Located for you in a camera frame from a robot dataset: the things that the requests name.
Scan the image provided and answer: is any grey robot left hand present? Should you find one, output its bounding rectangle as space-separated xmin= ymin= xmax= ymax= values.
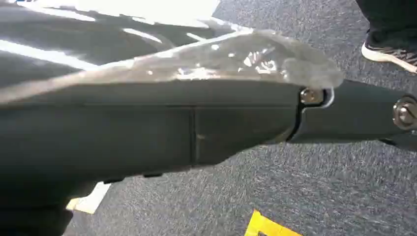
xmin=0 ymin=79 xmax=417 ymax=209

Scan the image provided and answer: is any black plastic parcel bag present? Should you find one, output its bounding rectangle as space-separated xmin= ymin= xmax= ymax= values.
xmin=0 ymin=0 xmax=345 ymax=105

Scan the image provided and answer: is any pale floor tape strip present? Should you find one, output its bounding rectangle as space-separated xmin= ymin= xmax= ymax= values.
xmin=66 ymin=182 xmax=112 ymax=215

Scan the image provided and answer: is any yellow floor tape marking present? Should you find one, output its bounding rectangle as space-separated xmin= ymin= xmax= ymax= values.
xmin=244 ymin=209 xmax=303 ymax=236

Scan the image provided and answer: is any person's shoe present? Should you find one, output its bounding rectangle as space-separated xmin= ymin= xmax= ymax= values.
xmin=360 ymin=31 xmax=417 ymax=74

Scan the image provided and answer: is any person's leg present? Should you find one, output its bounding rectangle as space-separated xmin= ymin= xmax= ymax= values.
xmin=355 ymin=0 xmax=417 ymax=51

